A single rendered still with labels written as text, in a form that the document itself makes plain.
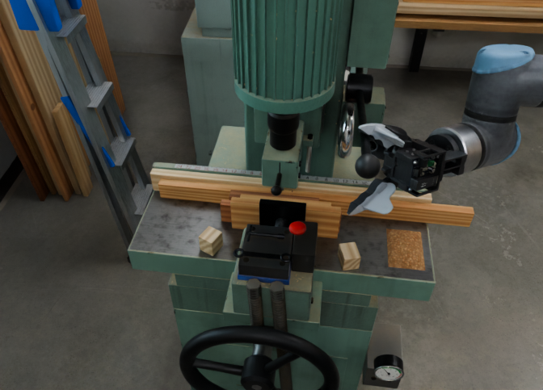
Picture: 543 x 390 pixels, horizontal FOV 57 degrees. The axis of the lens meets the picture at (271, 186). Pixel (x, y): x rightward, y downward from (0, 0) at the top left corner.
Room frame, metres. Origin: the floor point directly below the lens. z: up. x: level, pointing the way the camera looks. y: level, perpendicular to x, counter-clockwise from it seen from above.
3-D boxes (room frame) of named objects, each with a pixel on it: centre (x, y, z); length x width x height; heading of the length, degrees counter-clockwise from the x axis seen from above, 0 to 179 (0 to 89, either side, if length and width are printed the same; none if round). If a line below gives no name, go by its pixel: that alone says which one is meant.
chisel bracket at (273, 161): (0.79, -0.03, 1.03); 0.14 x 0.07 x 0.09; 173
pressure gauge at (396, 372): (0.53, -0.25, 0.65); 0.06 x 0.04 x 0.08; 83
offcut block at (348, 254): (0.62, -0.15, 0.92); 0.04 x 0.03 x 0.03; 10
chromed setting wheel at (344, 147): (0.89, -0.16, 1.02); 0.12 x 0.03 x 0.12; 173
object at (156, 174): (0.79, -0.03, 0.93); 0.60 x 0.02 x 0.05; 83
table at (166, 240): (0.67, -0.02, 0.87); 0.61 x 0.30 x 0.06; 83
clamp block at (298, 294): (0.58, -0.01, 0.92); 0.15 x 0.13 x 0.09; 83
